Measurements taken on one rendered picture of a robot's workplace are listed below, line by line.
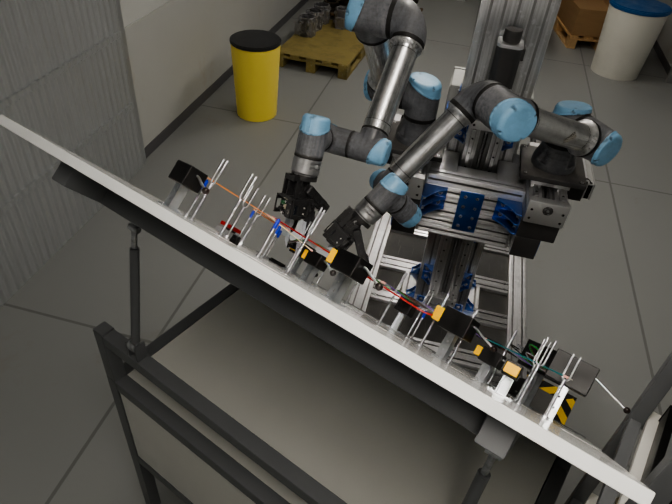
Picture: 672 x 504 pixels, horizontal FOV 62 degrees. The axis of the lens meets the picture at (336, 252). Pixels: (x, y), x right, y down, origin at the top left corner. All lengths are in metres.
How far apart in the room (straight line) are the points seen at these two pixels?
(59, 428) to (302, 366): 1.30
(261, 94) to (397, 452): 3.42
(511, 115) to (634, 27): 4.85
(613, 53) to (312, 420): 5.49
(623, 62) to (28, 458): 5.93
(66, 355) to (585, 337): 2.60
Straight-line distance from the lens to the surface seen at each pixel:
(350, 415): 1.65
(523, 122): 1.66
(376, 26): 1.69
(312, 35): 6.07
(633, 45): 6.50
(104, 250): 3.48
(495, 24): 2.11
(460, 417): 0.83
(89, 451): 2.63
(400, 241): 3.16
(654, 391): 1.50
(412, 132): 2.07
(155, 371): 1.51
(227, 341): 1.81
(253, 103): 4.58
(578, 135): 1.88
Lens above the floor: 2.17
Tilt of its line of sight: 40 degrees down
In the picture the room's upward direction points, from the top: 5 degrees clockwise
